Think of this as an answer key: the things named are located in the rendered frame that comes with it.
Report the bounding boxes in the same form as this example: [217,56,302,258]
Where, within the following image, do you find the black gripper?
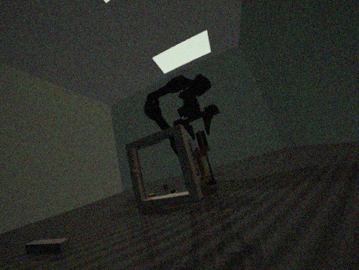
[173,99,219,140]

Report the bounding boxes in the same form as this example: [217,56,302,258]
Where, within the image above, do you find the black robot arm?
[145,73,211,130]

